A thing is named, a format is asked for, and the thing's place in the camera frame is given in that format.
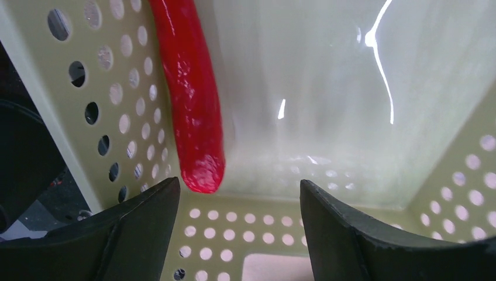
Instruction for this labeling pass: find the red chili pepper toy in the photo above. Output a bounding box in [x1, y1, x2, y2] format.
[149, 1, 226, 194]

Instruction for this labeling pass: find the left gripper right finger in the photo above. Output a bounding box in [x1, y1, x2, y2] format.
[300, 180, 495, 280]

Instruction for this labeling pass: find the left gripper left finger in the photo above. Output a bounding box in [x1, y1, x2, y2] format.
[1, 177, 181, 280]

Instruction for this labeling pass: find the green plastic basket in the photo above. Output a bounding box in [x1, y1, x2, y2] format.
[1, 1, 495, 280]

